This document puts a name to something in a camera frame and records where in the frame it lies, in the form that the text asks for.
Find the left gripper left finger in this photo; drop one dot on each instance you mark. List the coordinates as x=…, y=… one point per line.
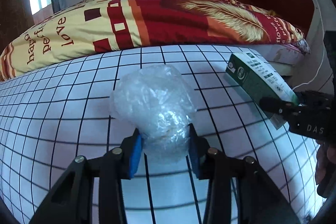
x=70, y=199

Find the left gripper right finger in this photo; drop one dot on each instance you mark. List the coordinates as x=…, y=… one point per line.
x=259, y=199

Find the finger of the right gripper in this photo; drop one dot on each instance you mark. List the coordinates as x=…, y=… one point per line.
x=284, y=108
x=315, y=100

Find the green white small box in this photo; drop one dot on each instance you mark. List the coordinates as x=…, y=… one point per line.
x=262, y=83

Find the clear plastic bag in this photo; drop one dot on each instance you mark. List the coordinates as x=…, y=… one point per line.
x=158, y=102

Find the person right hand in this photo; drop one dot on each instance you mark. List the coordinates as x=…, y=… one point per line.
x=325, y=162

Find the white grid tablecloth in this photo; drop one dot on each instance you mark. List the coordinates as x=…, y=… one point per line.
x=87, y=106

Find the red yellow quilt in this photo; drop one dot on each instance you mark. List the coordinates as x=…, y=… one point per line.
x=101, y=26

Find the bed mattress and frame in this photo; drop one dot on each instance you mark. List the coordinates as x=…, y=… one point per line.
x=283, y=57

